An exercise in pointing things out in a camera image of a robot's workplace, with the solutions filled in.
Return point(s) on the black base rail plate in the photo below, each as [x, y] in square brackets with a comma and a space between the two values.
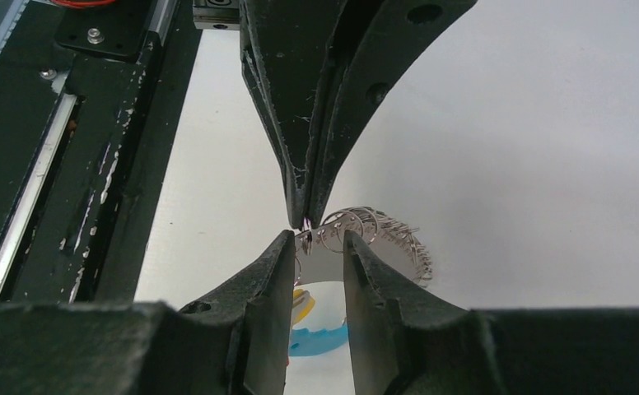
[89, 104]

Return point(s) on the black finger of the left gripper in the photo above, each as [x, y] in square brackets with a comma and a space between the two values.
[286, 50]
[373, 44]

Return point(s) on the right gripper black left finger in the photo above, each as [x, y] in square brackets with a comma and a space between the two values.
[233, 340]

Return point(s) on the large keyring with key tags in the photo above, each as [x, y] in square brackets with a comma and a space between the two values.
[318, 323]

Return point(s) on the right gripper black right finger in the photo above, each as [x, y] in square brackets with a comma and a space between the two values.
[405, 340]

